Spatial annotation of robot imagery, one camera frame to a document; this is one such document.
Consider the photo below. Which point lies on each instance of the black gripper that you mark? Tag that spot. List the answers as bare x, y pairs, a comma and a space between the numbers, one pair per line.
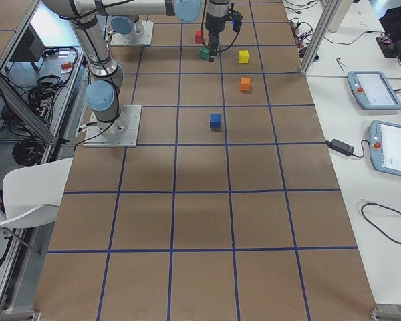
216, 20

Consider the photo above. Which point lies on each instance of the red wooden block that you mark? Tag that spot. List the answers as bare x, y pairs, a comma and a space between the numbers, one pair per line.
198, 37

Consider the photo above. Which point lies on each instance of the green wooden block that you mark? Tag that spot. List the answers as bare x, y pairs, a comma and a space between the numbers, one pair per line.
204, 53

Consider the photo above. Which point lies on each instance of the yellow wooden block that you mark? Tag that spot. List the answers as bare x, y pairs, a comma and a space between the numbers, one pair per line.
243, 56

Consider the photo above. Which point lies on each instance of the orange wooden block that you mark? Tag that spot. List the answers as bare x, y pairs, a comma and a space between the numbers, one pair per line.
245, 84

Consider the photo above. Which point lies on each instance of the blue wooden block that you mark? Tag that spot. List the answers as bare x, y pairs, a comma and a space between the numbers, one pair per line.
215, 121

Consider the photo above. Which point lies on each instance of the orange snack packet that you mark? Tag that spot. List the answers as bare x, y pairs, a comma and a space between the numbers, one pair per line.
66, 66

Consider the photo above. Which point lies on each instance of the upper teach pendant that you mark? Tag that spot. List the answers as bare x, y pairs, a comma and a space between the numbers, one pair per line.
372, 91

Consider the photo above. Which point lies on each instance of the teach pendant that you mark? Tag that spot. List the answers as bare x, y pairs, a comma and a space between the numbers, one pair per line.
372, 91
385, 146

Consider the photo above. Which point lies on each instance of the black power adapter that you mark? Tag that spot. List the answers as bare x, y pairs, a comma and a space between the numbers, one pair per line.
340, 147

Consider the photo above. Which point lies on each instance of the brown gridded paper mat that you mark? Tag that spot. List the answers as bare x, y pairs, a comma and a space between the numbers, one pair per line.
244, 222

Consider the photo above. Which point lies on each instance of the lower teach pendant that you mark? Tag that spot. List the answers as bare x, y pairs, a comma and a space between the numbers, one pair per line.
385, 146

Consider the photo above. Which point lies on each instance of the white chair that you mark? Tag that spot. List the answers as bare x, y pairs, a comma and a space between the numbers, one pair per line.
32, 195

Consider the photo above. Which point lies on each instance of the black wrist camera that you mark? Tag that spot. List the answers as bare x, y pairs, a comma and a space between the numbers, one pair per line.
236, 18

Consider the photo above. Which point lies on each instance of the aluminium frame post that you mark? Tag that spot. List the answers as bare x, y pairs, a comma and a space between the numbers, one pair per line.
319, 34

